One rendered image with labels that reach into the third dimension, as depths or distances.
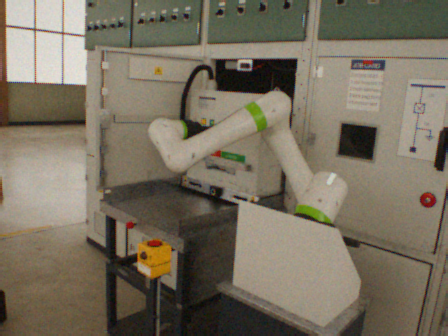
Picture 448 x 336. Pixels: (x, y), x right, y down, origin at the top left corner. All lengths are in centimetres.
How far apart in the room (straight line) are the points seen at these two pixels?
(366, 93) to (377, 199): 44
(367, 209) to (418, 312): 46
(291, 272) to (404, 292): 69
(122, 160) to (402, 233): 143
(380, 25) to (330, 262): 100
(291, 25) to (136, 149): 103
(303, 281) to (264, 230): 19
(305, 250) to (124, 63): 141
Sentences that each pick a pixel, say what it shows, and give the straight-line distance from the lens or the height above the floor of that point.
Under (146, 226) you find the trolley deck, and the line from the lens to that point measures 167.
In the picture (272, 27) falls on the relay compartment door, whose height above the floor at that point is 171.
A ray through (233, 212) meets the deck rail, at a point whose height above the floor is 89.
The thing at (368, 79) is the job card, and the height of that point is 149.
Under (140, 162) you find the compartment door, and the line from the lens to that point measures 223.
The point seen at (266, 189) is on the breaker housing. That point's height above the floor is 95.
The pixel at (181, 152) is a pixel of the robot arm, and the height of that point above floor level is 117.
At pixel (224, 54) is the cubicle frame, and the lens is 223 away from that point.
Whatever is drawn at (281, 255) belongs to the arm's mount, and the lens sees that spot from 124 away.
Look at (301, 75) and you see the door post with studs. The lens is 191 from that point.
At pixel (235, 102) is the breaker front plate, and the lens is 191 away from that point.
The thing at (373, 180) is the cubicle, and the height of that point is 108.
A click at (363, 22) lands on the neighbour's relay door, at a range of 178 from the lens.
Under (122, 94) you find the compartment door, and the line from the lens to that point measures 216.
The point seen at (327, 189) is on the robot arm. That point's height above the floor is 111.
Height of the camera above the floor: 140
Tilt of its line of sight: 12 degrees down
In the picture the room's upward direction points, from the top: 4 degrees clockwise
